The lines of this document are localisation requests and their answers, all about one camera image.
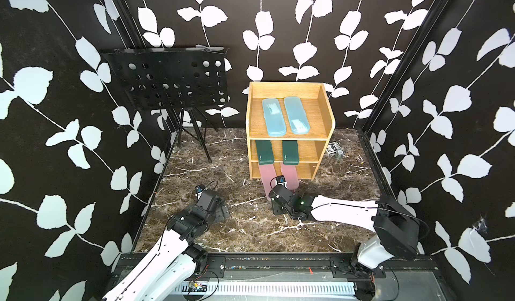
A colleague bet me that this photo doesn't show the pink pencil case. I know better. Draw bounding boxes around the pink pencil case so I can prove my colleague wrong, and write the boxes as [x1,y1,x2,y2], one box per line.
[280,163,299,191]
[259,164,277,201]

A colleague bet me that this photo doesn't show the dark green pencil case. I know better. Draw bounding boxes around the dark green pencil case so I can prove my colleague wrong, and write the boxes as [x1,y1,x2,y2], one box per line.
[282,140,300,166]
[256,140,274,165]

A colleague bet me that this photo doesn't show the light blue pencil case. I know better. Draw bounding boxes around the light blue pencil case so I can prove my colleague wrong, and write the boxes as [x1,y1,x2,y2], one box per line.
[262,98,286,137]
[284,97,311,135]

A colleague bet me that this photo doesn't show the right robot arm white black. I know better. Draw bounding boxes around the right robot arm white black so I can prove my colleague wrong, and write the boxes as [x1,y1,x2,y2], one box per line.
[267,180,422,270]

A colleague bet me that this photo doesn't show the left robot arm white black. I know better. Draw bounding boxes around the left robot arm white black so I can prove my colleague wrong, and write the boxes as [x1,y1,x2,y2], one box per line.
[103,190,230,300]

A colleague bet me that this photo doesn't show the wooden three-tier shelf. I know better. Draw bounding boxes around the wooden three-tier shelf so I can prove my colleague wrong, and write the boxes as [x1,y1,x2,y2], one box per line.
[245,82,335,180]

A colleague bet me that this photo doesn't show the small metal clamp object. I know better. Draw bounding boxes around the small metal clamp object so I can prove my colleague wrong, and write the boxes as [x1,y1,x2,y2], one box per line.
[326,141,345,160]

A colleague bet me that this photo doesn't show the black perforated music stand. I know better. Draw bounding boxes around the black perforated music stand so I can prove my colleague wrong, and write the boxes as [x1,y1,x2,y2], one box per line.
[101,46,229,148]

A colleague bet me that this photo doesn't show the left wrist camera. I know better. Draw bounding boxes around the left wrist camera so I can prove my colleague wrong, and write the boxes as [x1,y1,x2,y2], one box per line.
[194,184,207,200]

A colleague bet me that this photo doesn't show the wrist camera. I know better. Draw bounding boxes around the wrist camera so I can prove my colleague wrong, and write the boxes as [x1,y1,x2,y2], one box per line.
[275,175,287,186]
[194,184,207,200]

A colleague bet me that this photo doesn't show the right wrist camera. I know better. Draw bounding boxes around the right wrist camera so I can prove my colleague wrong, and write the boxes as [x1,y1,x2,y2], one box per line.
[275,175,287,186]

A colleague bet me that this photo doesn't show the black front rail base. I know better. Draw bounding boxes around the black front rail base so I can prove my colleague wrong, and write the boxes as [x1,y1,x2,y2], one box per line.
[194,253,439,282]

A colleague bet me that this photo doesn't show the white slotted cable duct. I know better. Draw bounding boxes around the white slotted cable duct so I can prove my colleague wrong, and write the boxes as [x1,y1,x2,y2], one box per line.
[170,282,357,296]

